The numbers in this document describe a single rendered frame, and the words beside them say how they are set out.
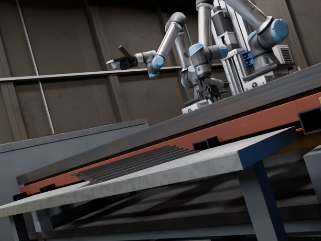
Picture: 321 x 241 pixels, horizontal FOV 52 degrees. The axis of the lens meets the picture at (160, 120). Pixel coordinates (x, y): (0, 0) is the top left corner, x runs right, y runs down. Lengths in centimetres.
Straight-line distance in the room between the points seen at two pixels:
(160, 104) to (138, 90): 98
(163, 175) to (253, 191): 17
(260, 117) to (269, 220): 28
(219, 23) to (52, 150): 132
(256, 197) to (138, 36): 1145
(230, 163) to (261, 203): 15
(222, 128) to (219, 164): 36
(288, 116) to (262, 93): 8
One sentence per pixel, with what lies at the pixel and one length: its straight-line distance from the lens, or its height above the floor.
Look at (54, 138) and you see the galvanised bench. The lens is 207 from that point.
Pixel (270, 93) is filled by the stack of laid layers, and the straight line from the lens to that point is 82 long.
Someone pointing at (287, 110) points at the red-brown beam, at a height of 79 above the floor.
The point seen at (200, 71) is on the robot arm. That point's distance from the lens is 161.
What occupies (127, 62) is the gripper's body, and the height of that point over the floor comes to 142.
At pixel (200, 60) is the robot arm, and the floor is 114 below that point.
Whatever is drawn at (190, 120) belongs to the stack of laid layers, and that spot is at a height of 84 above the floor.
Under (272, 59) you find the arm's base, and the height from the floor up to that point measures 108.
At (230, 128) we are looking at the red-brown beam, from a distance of 88.
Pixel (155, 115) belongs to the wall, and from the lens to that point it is 1112.
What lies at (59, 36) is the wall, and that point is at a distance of 1023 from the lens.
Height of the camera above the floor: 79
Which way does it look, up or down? 5 degrees up
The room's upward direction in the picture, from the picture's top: 17 degrees counter-clockwise
